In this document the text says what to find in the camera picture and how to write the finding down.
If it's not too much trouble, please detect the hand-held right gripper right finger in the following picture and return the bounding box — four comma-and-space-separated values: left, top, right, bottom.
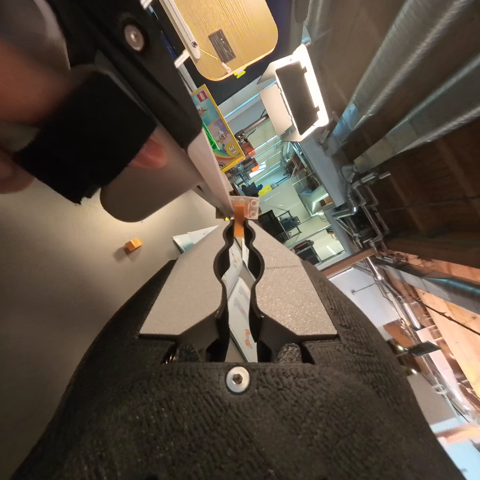
244, 221, 338, 362

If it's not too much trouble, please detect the white hanging light fixture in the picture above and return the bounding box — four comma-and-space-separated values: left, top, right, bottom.
259, 44, 331, 142

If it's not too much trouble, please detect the small white lego assembly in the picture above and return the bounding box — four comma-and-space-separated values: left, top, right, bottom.
230, 196, 260, 220

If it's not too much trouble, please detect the green plastic bin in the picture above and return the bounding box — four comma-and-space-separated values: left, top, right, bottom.
202, 125, 226, 160

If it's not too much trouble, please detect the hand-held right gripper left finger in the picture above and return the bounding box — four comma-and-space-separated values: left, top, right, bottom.
139, 221, 230, 361

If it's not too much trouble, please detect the large silver ventilation duct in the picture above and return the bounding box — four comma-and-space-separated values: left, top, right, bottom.
302, 0, 480, 169

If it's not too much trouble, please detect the person's left hand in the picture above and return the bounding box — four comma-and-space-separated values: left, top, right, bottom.
0, 37, 167, 194

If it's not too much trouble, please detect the yellow lego set box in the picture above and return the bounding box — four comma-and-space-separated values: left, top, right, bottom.
189, 84, 246, 173

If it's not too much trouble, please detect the open instruction booklet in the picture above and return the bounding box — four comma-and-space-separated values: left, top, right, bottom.
172, 225, 259, 362

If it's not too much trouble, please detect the wooden book stand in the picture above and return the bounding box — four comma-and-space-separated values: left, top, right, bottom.
140, 0, 279, 81

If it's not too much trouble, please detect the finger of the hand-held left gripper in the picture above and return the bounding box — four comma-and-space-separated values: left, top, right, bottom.
187, 131, 236, 220

